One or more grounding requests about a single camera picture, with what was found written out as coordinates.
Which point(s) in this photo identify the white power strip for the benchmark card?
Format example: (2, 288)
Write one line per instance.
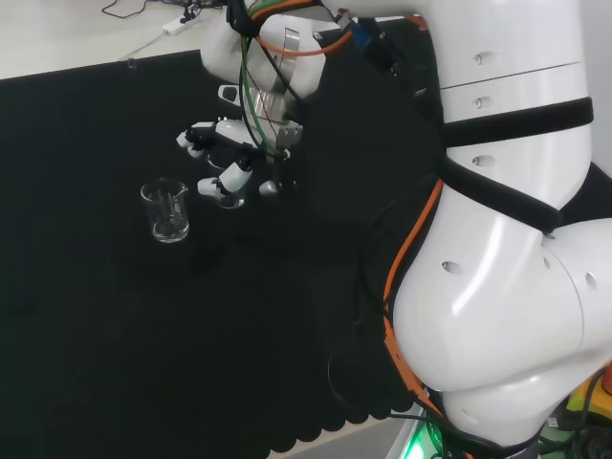
(175, 26)

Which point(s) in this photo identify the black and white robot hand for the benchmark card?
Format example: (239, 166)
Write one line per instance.
(229, 131)

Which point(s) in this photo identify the clear glass beaker with spout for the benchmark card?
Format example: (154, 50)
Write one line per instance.
(165, 225)

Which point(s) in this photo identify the small clear cloth clip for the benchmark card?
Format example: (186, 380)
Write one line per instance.
(132, 63)

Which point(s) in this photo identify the small clear glass beaker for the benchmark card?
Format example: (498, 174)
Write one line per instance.
(235, 203)

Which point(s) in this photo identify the yellow stop button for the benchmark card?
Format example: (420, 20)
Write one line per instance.
(585, 392)

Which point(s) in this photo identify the black bench cloth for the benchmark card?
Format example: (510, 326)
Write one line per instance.
(143, 334)

